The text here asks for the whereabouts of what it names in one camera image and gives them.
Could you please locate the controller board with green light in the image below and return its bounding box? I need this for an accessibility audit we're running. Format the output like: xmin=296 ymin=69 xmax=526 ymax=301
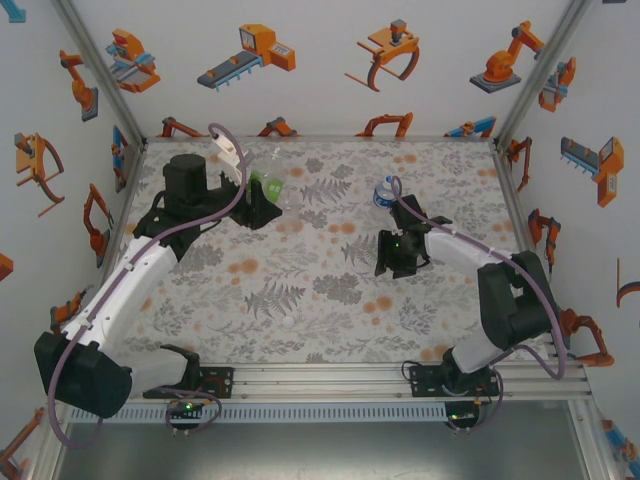
xmin=164 ymin=399 xmax=207 ymax=421
xmin=443 ymin=407 xmax=481 ymax=425

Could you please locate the aluminium table edge rail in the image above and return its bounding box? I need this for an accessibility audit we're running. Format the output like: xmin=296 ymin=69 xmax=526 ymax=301
xmin=492 ymin=148 xmax=556 ymax=311
xmin=97 ymin=142 xmax=149 ymax=286
xmin=143 ymin=133 xmax=497 ymax=145

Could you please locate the aluminium frame leg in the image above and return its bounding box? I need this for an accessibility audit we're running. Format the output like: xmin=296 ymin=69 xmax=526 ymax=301
xmin=567 ymin=399 xmax=619 ymax=480
xmin=24 ymin=399 xmax=76 ymax=480

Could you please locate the clear bottle with blue label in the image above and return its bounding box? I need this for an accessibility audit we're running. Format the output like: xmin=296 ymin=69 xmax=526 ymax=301
xmin=372 ymin=174 xmax=404 ymax=211

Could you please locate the clear bottle with green label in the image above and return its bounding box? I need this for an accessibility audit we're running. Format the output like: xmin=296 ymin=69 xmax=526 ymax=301
xmin=248 ymin=147 xmax=305 ymax=210

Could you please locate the white slotted cable duct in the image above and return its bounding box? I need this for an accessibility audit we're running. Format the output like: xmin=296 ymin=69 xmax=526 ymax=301
xmin=69 ymin=402 xmax=447 ymax=424

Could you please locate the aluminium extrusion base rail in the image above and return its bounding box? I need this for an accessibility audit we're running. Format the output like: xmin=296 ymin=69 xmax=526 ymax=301
xmin=47 ymin=362 xmax=594 ymax=401

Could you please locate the floral patterned table cover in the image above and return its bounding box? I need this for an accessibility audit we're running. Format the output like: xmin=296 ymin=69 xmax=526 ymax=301
xmin=99 ymin=139 xmax=556 ymax=365

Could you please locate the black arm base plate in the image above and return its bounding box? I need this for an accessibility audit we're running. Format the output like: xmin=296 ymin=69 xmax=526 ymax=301
xmin=197 ymin=366 xmax=236 ymax=400
xmin=403 ymin=363 xmax=451 ymax=399

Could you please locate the aluminium frame post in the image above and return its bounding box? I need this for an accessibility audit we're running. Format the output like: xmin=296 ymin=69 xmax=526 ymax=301
xmin=49 ymin=0 xmax=149 ymax=149
xmin=492 ymin=0 xmax=594 ymax=151

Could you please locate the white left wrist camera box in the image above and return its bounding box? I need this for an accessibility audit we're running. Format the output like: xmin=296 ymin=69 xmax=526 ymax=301
xmin=213 ymin=133 xmax=250 ymax=185

